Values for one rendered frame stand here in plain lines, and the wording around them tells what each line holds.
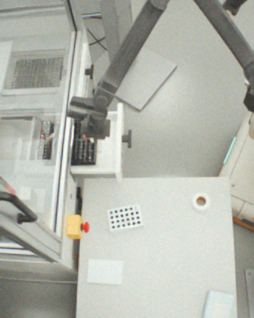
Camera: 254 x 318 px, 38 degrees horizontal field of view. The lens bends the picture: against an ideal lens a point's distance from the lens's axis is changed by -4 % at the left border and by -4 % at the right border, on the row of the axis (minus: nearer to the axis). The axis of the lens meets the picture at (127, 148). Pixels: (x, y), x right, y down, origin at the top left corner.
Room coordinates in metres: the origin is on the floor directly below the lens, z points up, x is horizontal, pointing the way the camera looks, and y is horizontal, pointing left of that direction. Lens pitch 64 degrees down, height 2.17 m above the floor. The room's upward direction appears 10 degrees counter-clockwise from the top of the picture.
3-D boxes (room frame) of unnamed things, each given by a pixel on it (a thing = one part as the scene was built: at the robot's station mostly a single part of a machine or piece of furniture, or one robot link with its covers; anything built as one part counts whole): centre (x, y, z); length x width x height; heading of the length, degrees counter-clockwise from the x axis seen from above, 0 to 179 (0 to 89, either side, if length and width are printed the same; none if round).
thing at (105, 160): (0.68, 0.23, 0.86); 0.40 x 0.26 x 0.06; 80
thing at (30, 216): (0.25, 0.24, 1.45); 0.05 x 0.03 x 0.19; 80
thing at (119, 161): (0.65, 0.02, 0.87); 0.29 x 0.02 x 0.11; 170
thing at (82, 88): (0.98, 0.13, 0.87); 0.29 x 0.02 x 0.11; 170
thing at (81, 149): (0.68, 0.22, 0.87); 0.22 x 0.18 x 0.06; 80
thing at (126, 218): (0.37, 0.05, 0.78); 0.12 x 0.08 x 0.04; 91
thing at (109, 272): (0.19, 0.15, 0.77); 0.13 x 0.09 x 0.02; 77
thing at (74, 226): (0.35, 0.22, 0.88); 0.07 x 0.05 x 0.07; 170
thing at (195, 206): (0.38, -0.24, 0.78); 0.07 x 0.07 x 0.04
